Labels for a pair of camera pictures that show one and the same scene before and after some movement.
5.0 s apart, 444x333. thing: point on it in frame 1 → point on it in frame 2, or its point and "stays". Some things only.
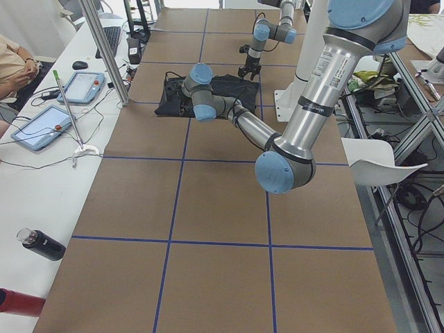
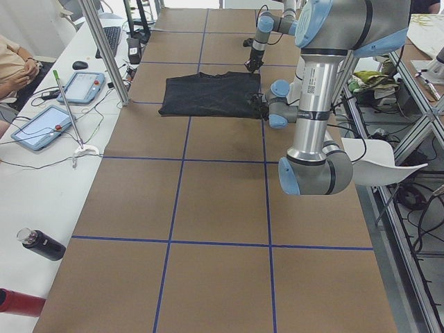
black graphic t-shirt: x=174 y=103 stays
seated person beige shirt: x=16 y=68 stays
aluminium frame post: x=94 y=21 stays
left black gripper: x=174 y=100 → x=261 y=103
